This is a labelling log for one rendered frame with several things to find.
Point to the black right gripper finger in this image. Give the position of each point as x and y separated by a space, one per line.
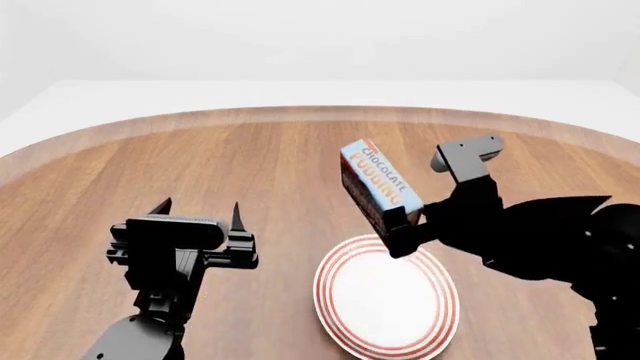
402 234

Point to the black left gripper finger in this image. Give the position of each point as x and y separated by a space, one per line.
162 207
237 221

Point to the chocolate pudding box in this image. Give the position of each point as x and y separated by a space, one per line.
380 178

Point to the white plate with red rings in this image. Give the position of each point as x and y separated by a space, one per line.
385 300

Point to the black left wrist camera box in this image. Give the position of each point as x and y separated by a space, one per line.
175 230

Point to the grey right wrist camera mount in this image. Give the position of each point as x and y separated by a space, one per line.
467 159

